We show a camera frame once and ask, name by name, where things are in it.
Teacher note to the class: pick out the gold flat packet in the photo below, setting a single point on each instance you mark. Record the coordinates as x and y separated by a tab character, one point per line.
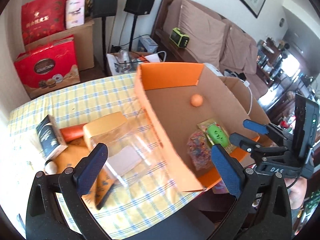
203	126

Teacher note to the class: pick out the person's right hand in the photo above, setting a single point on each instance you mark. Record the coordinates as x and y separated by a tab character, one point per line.
297	193

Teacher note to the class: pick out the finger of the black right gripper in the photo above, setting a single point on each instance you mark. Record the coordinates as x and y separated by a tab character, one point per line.
253	147

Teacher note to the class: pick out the blue white small box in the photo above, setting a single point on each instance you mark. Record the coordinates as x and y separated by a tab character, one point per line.
147	44

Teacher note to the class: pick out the pink white tissue pack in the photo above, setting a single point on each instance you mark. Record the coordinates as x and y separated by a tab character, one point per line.
75	13

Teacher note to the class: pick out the green alarm clock radio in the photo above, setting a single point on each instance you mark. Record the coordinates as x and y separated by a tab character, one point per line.
179	38

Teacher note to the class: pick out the orange patterned towel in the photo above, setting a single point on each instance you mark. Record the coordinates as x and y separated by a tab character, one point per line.
92	178

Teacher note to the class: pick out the clear jar with gold lid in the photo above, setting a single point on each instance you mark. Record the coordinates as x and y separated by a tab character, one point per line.
130	155

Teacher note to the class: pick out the red collection gift box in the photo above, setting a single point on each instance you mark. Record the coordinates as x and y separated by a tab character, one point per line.
48	68

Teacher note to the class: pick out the bag of colourful rubber bands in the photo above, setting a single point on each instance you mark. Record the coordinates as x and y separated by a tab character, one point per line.
199	151

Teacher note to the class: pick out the orange cardboard box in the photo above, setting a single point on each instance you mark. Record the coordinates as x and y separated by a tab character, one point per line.
164	91

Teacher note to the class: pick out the orange tube white cap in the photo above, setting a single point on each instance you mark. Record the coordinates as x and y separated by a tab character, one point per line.
73	132

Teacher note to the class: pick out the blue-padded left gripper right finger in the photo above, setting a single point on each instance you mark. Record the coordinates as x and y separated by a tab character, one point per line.
262	207

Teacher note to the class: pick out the orange ping pong ball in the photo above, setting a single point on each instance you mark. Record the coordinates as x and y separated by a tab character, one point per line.
196	100

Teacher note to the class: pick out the yellow blue plaid tablecloth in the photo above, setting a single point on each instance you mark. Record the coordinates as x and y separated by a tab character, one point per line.
127	211

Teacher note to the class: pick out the white feather shuttlecock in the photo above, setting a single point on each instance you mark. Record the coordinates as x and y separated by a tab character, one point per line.
50	167

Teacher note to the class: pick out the brown cardboard carton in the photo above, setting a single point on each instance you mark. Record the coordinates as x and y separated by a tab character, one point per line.
83	39

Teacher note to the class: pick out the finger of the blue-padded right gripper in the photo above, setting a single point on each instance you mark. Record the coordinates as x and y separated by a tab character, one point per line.
272	131

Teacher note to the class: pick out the white printed shopping bag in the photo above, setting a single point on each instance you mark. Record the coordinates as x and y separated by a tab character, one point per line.
128	63

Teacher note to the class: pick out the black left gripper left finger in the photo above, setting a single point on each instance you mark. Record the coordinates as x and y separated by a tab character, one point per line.
44	218

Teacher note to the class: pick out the green paw-print case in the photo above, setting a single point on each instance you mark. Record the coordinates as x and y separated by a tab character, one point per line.
217	135

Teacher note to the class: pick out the black and white carton box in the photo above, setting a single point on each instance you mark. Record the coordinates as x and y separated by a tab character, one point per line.
50	138

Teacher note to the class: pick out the red tea gift bag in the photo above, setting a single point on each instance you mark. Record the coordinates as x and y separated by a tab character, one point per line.
42	18

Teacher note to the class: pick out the brown sofa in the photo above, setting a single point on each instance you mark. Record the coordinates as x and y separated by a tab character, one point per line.
213	39

